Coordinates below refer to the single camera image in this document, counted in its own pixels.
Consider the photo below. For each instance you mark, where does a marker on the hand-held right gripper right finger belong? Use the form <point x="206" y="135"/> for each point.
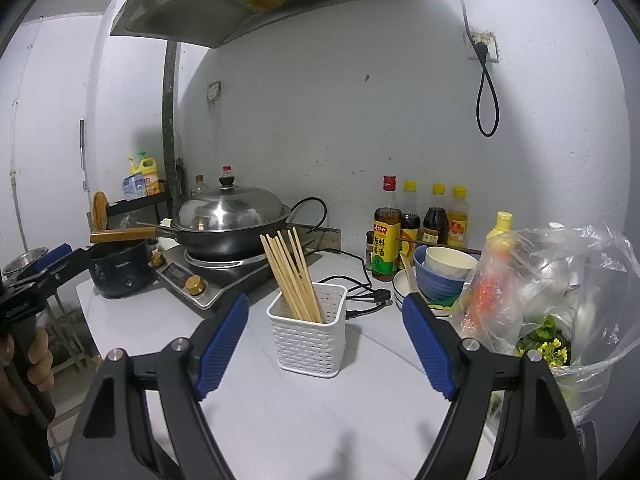
<point x="430" y="345"/>

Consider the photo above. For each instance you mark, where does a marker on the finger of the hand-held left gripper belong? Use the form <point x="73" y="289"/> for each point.
<point x="70" y="262"/>
<point x="52" y="256"/>

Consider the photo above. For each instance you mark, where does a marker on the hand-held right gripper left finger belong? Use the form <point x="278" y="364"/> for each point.
<point x="222" y="345"/>

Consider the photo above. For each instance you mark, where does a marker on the white perforated plastic basket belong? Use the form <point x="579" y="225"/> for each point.
<point x="307" y="340"/>

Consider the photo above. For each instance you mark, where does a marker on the bundle of wooden chopsticks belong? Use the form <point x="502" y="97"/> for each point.
<point x="295" y="280"/>

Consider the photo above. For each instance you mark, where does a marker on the person's left forearm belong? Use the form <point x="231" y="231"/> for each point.
<point x="22" y="440"/>

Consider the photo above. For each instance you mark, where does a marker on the person's left hand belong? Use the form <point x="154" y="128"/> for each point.
<point x="41" y="365"/>

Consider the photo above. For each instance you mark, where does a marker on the metal colander bowl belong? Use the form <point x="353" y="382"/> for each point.
<point x="25" y="262"/>

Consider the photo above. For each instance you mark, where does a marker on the black electric pot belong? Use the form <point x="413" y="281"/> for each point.
<point x="120" y="272"/>

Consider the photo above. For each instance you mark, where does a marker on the blue bowl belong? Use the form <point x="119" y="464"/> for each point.
<point x="440" y="287"/>

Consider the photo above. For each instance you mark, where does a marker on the brown wooden paddle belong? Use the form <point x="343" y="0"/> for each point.
<point x="100" y="210"/>

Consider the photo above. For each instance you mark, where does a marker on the metal stand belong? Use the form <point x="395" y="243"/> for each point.
<point x="72" y="340"/>

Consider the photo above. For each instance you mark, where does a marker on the white plate with dark rim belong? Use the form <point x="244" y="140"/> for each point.
<point x="402" y="290"/>

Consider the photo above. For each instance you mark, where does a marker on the silver induction cooker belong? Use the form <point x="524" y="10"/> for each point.
<point x="225" y="277"/>

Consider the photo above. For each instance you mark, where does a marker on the light wooden utensil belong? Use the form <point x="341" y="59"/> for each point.
<point x="409" y="272"/>

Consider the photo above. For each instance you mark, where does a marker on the white bowl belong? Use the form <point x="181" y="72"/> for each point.
<point x="450" y="262"/>

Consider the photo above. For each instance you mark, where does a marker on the black shelf rack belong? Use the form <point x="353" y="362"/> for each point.
<point x="140" y="207"/>

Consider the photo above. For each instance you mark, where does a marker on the orange squeeze bottle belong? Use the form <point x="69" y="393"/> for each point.
<point x="492" y="280"/>

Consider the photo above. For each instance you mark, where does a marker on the blue white packet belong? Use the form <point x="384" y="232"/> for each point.
<point x="134" y="189"/>

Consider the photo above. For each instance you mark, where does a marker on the black wok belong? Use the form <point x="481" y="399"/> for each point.
<point x="225" y="245"/>

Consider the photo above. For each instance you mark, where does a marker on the white crumpled paper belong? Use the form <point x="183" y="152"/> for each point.
<point x="165" y="221"/>

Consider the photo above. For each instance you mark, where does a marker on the dark brown chopstick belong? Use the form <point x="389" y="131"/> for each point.
<point x="415" y="241"/>

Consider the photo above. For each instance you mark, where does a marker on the large red-capped sauce bottle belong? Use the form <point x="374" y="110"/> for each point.
<point x="386" y="245"/>

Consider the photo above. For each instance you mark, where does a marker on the small spice jar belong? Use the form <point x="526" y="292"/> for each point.
<point x="369" y="252"/>

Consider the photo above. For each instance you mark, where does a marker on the leafy greens with yellow flowers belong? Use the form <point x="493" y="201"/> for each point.
<point x="545" y="342"/>

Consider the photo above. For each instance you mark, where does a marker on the yellow cooking oil jug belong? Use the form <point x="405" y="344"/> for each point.
<point x="147" y="175"/>

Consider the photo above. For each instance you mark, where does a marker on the yellow-capped pale oil bottle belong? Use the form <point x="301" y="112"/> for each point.
<point x="457" y="225"/>

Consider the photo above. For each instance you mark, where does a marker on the clear bottle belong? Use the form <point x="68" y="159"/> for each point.
<point x="200" y="187"/>

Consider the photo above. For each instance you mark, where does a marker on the clear plastic bag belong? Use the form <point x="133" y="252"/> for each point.
<point x="590" y="285"/>

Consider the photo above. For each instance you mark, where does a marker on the dark vertical pipe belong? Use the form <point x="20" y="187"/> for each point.
<point x="171" y="125"/>

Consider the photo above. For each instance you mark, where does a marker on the small red-capped bottle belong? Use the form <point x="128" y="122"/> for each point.
<point x="227" y="174"/>

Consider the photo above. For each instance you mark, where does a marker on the grey range hood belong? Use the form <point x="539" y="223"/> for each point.
<point x="260" y="0"/>

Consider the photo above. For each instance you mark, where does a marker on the white wall pipe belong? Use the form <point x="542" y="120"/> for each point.
<point x="16" y="175"/>

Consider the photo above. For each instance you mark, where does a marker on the grey wall tube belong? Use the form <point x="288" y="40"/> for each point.
<point x="82" y="152"/>

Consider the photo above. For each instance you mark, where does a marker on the white wall socket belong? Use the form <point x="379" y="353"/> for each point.
<point x="482" y="46"/>

